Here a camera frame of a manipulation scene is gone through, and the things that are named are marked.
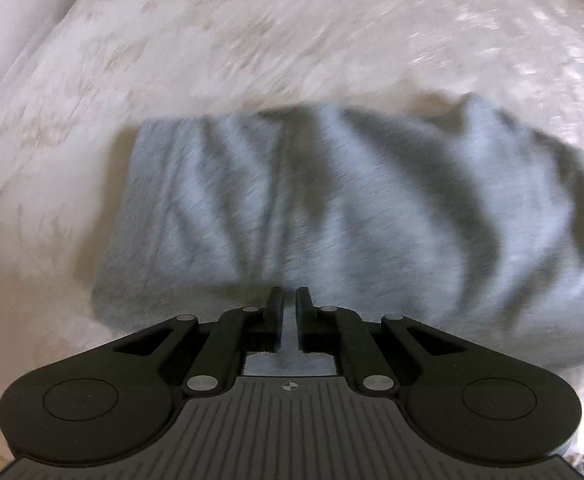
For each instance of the cream satin bedspread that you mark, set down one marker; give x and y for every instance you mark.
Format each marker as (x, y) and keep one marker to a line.
(69, 109)

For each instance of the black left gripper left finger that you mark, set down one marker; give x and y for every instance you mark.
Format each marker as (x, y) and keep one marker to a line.
(227, 343)

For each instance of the light blue knit pants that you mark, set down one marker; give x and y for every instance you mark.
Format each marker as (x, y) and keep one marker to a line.
(470, 222)

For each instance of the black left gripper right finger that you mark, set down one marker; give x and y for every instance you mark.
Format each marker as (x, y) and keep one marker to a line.
(342, 334)

